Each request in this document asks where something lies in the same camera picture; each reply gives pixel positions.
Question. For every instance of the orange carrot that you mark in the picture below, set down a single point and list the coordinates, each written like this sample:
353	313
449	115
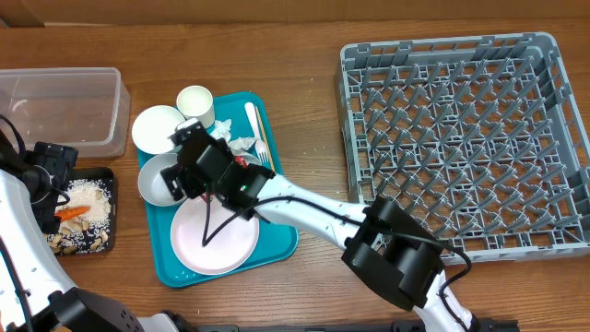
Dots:
71	212

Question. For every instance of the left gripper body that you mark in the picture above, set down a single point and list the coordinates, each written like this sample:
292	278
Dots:
50	173

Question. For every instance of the pink round plate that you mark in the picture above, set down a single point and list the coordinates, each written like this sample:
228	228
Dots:
230	240

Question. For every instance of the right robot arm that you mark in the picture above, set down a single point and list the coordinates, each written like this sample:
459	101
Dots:
382	244

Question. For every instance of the wooden chopstick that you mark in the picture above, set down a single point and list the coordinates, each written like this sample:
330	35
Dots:
263	133

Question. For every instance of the white paper cup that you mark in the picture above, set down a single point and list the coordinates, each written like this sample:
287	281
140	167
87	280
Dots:
197	102

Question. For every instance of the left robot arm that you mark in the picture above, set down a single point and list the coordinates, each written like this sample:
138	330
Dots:
36	293

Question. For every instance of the crumpled white tissue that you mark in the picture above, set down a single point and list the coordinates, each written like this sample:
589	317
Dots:
239	146

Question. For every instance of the pile of white rice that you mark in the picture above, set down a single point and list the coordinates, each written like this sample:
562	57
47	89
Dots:
92	203

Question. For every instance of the white paper bowl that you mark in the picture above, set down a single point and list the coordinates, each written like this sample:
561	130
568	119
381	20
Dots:
152	129

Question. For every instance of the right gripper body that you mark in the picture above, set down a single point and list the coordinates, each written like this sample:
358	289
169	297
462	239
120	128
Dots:
188	164

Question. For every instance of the red snack wrapper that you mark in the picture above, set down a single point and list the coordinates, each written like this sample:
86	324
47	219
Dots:
241	161

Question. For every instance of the grey melamine bowl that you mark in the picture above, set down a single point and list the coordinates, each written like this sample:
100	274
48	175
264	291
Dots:
151	185

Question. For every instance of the white plastic fork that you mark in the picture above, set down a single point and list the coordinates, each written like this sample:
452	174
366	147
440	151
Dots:
259	145

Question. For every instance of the teal plastic tray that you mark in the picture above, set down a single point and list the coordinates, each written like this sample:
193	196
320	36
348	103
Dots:
275	242

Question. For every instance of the clear plastic bin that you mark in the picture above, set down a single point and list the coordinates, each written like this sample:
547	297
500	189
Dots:
86	108

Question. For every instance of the grey dishwasher rack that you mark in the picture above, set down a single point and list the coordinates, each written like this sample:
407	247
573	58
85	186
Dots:
479	138

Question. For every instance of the black food waste tray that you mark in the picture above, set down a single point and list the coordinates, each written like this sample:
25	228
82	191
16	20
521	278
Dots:
103	173

